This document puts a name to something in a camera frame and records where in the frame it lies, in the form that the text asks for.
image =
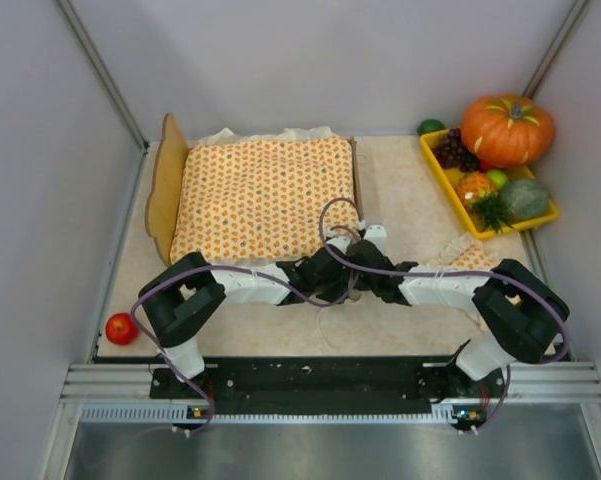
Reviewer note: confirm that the orange pineapple toy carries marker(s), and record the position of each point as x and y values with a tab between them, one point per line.
480	197

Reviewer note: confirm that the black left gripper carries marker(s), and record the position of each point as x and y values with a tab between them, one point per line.
337	279

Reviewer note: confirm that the dark green lime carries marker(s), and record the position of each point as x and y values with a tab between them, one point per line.
430	125

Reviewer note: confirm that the green melon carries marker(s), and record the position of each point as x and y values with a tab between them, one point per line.
525	199

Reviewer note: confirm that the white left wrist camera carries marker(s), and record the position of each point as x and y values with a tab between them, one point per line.
338	242

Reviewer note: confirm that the dark purple grape bunch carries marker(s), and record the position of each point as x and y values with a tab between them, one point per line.
450	152

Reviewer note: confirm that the yellow plastic tray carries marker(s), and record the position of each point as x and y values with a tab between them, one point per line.
447	179

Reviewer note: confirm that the duck print pillow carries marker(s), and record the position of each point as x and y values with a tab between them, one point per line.
464	253

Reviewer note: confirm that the red tomato under pumpkin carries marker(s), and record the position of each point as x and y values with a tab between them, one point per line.
485	166

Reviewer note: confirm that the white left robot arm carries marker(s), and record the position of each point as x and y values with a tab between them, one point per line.
179	302

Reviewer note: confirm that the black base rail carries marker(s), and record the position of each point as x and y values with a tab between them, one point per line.
328	385

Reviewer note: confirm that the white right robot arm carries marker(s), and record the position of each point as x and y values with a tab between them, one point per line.
522	315

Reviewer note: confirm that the orange pumpkin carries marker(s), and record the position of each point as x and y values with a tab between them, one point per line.
507	131

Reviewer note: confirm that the wooden pet bed frame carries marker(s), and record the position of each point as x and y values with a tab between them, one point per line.
165	190

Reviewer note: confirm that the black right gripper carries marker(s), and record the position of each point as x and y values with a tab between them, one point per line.
366	276

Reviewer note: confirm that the red apple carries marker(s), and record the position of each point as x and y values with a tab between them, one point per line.
120	329

